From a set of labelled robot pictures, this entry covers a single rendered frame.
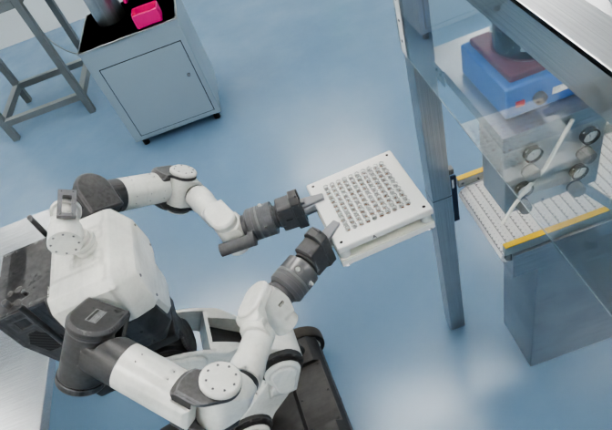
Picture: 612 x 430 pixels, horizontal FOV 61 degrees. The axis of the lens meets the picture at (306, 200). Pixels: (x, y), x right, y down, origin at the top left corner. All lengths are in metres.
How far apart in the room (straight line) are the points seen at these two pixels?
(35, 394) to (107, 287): 0.58
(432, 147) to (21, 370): 1.30
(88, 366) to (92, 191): 0.47
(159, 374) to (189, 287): 1.74
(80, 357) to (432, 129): 0.98
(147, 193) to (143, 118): 2.18
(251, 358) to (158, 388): 0.18
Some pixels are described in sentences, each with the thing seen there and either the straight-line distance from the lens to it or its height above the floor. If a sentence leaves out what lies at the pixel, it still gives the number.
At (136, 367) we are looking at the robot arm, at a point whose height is 1.21.
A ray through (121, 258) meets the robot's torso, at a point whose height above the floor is 1.22.
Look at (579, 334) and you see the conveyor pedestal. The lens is 2.15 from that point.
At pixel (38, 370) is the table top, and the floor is 0.85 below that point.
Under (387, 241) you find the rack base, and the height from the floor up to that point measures 0.99.
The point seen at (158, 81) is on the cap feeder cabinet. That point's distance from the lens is 3.50.
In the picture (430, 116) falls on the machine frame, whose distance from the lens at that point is 1.40.
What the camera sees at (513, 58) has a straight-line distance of 0.79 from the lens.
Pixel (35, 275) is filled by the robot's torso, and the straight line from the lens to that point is 1.28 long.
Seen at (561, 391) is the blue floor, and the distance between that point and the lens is 2.17.
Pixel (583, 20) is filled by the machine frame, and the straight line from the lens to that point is 0.70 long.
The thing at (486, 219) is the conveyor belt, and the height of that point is 0.81.
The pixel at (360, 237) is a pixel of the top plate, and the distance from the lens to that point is 1.24.
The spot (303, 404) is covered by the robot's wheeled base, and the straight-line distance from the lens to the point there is 2.01.
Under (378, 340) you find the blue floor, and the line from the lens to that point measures 2.27.
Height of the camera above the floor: 1.99
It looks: 44 degrees down
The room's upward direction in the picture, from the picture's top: 22 degrees counter-clockwise
